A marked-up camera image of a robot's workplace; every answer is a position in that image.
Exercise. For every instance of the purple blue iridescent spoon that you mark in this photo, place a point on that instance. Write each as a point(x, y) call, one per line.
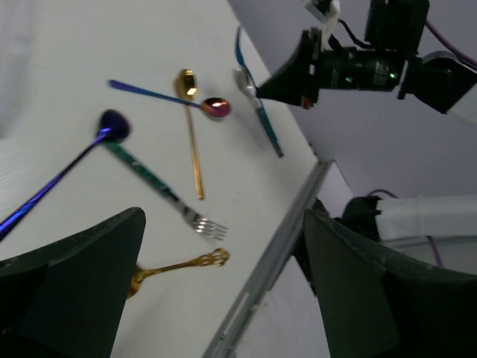
point(112, 126)

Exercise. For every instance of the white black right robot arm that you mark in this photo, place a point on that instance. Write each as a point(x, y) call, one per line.
point(443, 80)

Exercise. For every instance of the teal handled silver fork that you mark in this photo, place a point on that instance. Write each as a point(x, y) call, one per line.
point(196, 221)

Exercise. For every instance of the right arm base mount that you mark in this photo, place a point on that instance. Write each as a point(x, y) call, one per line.
point(370, 221)

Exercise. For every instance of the ornate gold spoon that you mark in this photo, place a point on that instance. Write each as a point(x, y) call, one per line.
point(218, 257)

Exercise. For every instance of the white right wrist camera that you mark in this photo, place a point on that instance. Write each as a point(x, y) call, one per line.
point(327, 13)

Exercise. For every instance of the teal handled silver spoon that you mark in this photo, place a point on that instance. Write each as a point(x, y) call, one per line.
point(245, 86)

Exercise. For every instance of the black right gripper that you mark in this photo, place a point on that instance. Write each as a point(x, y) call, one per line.
point(311, 69)

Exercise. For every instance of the aluminium table frame rail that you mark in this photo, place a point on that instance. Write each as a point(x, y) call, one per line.
point(268, 266)

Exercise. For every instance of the slim gold spoon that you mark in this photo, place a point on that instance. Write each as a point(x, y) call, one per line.
point(186, 89)

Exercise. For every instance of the rainbow iridescent spoon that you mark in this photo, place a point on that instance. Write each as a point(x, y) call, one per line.
point(214, 107)

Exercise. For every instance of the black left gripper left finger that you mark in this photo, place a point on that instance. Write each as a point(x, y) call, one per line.
point(66, 299)

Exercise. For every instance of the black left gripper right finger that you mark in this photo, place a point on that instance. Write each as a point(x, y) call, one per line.
point(377, 302)

